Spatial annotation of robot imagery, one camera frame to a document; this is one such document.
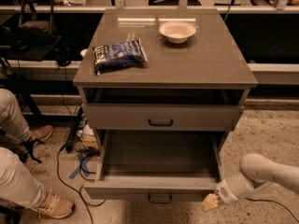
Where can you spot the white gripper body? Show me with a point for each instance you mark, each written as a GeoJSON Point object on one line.
{"type": "Point", "coordinates": [224, 192]}

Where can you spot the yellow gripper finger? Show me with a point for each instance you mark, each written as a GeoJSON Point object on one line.
{"type": "Point", "coordinates": [210, 202]}

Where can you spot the grey drawer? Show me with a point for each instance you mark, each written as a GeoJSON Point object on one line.
{"type": "Point", "coordinates": [157, 166]}
{"type": "Point", "coordinates": [211, 118]}

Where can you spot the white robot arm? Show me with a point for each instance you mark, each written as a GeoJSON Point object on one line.
{"type": "Point", "coordinates": [256, 174]}

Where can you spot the grey drawer cabinet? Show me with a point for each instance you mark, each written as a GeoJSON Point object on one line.
{"type": "Point", "coordinates": [207, 69]}

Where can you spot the tan sneaker lower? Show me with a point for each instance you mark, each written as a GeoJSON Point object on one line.
{"type": "Point", "coordinates": [55, 206]}

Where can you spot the white bowl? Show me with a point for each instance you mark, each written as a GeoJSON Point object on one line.
{"type": "Point", "coordinates": [177, 32]}

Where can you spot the blue chip bag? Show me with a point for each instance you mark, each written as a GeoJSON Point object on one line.
{"type": "Point", "coordinates": [118, 56]}

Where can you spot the tan shoe upper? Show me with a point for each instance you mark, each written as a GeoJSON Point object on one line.
{"type": "Point", "coordinates": [42, 133]}

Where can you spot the person's lower leg beige trousers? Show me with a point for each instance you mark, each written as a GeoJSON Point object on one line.
{"type": "Point", "coordinates": [17, 185]}

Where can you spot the person's leg beige trousers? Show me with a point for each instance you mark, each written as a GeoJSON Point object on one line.
{"type": "Point", "coordinates": [11, 118]}
{"type": "Point", "coordinates": [17, 185]}

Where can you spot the black headphones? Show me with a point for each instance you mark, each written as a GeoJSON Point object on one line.
{"type": "Point", "coordinates": [63, 57]}

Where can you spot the person's upper leg beige trousers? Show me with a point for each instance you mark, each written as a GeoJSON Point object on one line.
{"type": "Point", "coordinates": [11, 118]}

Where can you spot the black bag on shelf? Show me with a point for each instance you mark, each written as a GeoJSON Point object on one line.
{"type": "Point", "coordinates": [35, 31]}

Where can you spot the wire basket with items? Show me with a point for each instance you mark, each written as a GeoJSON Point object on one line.
{"type": "Point", "coordinates": [79, 135]}

